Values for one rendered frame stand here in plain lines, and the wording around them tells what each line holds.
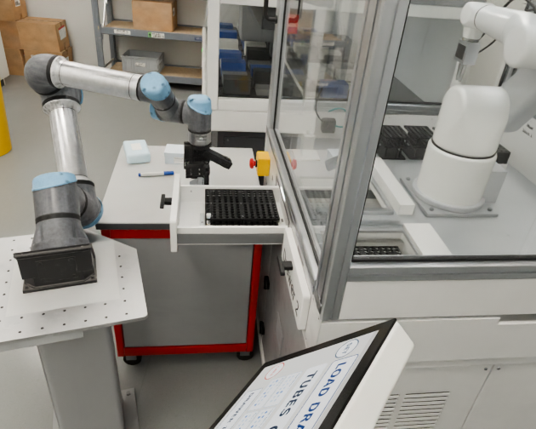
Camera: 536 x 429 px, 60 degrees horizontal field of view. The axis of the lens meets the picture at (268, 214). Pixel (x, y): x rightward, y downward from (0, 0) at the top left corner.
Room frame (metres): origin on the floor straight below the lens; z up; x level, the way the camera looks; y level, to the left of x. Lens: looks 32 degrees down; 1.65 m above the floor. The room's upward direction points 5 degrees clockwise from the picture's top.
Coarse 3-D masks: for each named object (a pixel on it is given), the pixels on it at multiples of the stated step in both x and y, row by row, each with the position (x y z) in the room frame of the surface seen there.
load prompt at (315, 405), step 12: (336, 360) 0.45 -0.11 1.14; (348, 360) 0.43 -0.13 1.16; (336, 372) 0.41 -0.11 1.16; (324, 384) 0.40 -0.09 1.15; (336, 384) 0.38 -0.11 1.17; (312, 396) 0.38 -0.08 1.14; (324, 396) 0.37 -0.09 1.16; (312, 408) 0.36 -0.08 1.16; (324, 408) 0.34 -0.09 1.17; (300, 420) 0.34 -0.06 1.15; (312, 420) 0.33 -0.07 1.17
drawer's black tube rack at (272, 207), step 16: (224, 192) 1.30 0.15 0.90; (240, 192) 1.31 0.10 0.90; (256, 192) 1.32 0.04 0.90; (272, 192) 1.33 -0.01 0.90; (208, 208) 1.24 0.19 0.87; (224, 208) 1.20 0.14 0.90; (240, 208) 1.21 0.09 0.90; (256, 208) 1.27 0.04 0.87; (272, 208) 1.24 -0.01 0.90; (224, 224) 1.16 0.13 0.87; (240, 224) 1.17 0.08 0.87; (256, 224) 1.17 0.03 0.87; (272, 224) 1.18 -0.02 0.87
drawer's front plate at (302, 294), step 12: (288, 228) 1.08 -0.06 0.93; (288, 240) 1.03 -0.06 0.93; (288, 252) 1.01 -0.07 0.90; (300, 264) 0.93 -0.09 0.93; (300, 276) 0.88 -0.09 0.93; (288, 288) 0.95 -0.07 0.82; (300, 288) 0.84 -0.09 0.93; (300, 300) 0.82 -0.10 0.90; (300, 312) 0.81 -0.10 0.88; (300, 324) 0.81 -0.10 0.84
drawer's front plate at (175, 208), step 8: (176, 176) 1.32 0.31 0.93; (176, 184) 1.27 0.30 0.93; (176, 192) 1.22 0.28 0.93; (176, 200) 1.18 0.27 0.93; (176, 208) 1.13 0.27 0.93; (176, 216) 1.09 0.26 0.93; (176, 224) 1.08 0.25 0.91; (176, 232) 1.07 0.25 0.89; (176, 240) 1.07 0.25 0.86; (176, 248) 1.06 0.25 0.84
